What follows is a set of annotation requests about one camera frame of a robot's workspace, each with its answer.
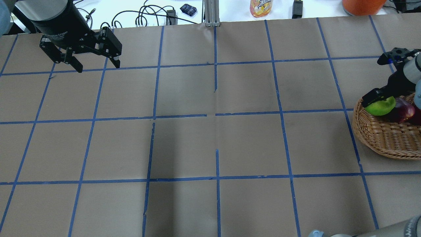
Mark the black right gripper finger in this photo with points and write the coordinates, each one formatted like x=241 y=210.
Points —
x=374 y=95

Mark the woven wicker basket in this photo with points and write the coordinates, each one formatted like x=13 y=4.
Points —
x=390 y=139

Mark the dark blue small pouch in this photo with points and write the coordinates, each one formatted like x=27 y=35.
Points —
x=188 y=10

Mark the yellow juice bottle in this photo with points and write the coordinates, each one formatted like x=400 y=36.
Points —
x=260 y=8

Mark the orange cylindrical container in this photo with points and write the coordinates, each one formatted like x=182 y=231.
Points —
x=362 y=7

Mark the green apple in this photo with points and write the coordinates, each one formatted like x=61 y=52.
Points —
x=382 y=107

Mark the dark red apple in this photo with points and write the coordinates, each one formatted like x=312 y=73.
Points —
x=402 y=111

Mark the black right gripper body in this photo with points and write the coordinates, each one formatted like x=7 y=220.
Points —
x=399 y=80

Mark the aluminium side frame post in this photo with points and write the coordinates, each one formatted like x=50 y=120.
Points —
x=211 y=13

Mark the black power adapter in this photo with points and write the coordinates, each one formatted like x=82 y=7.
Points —
x=297 y=9

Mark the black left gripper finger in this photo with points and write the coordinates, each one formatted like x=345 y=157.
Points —
x=75 y=63
x=115 y=61

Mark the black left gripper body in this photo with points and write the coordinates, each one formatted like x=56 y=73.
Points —
x=62 y=28

